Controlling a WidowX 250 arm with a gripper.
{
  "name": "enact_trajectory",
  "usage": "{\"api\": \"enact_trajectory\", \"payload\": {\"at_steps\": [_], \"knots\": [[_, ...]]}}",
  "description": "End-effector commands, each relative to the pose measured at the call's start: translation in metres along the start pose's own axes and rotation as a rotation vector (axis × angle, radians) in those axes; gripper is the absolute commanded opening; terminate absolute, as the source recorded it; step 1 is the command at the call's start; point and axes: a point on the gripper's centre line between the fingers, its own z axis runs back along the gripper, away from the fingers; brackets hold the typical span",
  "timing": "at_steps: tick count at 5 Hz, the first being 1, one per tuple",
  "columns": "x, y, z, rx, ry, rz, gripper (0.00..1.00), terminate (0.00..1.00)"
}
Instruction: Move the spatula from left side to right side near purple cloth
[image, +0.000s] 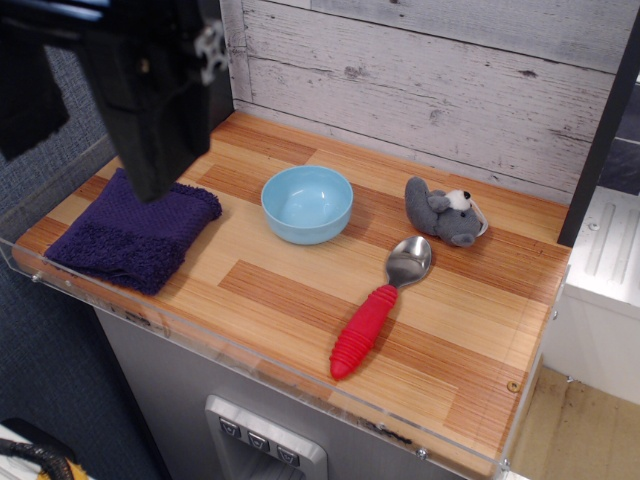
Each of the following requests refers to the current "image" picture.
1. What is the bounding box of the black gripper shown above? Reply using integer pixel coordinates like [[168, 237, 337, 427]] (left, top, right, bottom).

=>
[[1, 1, 214, 203]]

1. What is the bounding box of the red handled metal spoon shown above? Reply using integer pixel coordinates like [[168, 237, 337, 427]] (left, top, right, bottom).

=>
[[329, 236, 432, 380]]

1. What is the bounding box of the purple folded cloth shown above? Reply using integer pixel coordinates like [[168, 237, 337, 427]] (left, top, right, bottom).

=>
[[45, 168, 222, 295]]

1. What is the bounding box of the light blue bowl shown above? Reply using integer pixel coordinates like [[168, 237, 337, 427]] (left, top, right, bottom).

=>
[[261, 165, 354, 245]]

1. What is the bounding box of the grey plush koala toy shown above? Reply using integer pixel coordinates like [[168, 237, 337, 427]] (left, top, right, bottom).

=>
[[404, 177, 488, 248]]

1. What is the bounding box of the grey toy fridge dispenser panel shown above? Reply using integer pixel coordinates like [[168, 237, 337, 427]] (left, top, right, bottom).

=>
[[205, 395, 328, 479]]

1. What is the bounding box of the white ribbed plastic bin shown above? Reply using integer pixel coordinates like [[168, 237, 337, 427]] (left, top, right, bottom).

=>
[[564, 187, 640, 306]]

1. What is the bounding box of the black vertical post left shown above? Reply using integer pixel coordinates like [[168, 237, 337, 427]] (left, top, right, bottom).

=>
[[203, 1, 234, 130]]

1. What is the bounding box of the black vertical post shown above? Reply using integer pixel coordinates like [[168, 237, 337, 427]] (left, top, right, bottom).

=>
[[557, 13, 639, 247], [203, 1, 234, 130]]

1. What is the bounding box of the clear acrylic guard rail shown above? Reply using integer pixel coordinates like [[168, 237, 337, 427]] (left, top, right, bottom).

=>
[[0, 134, 571, 480]]

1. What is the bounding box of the black and yellow cable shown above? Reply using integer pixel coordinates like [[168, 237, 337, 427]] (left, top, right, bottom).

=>
[[0, 437, 84, 480]]

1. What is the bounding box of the black vertical post right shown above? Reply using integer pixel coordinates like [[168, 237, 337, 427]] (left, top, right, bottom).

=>
[[557, 13, 639, 247]]

